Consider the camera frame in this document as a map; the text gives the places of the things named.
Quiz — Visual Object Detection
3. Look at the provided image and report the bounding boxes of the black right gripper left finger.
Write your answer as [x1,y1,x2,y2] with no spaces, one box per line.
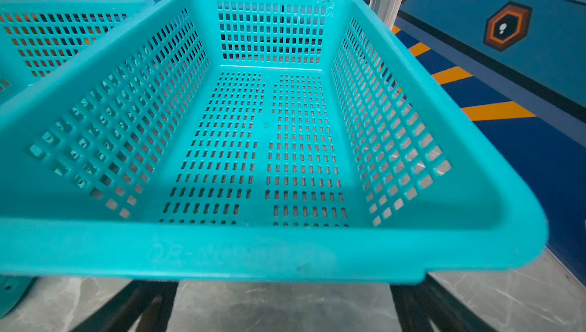
[73,280,179,331]

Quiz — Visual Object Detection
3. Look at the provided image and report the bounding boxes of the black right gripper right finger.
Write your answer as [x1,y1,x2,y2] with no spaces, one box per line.
[390,275,494,332]

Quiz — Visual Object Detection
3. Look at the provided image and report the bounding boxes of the right teal plastic basket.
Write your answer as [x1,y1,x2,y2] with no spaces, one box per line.
[1,0,549,284]

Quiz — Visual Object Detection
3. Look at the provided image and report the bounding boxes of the teal plastic basket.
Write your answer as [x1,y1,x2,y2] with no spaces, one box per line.
[1,0,549,284]
[0,0,156,318]

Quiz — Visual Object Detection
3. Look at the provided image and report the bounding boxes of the middle teal plastic basket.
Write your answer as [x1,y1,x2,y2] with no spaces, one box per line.
[0,0,156,318]

